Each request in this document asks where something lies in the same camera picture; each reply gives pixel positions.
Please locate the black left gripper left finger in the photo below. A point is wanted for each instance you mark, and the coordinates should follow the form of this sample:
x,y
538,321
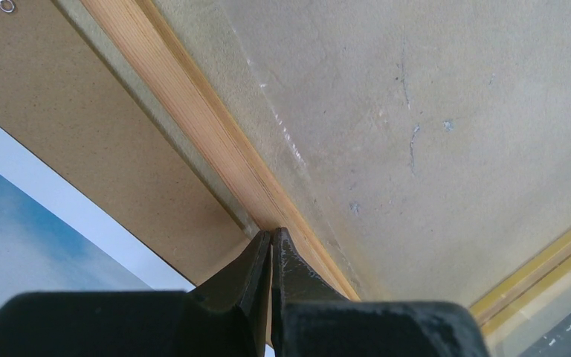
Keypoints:
x,y
224,316

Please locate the building and sky photo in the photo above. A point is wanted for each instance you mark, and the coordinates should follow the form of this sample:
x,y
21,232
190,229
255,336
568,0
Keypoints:
x,y
53,239

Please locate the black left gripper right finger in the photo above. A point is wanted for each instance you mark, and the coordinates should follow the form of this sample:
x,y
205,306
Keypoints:
x,y
311,318

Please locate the brown frame backing board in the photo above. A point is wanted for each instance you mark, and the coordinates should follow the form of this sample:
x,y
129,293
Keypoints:
x,y
60,101

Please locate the clear frame glass pane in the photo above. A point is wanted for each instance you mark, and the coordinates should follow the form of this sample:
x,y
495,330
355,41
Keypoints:
x,y
427,142

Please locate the yellow picture frame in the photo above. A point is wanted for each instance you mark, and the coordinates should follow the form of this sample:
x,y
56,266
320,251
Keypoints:
x,y
149,45

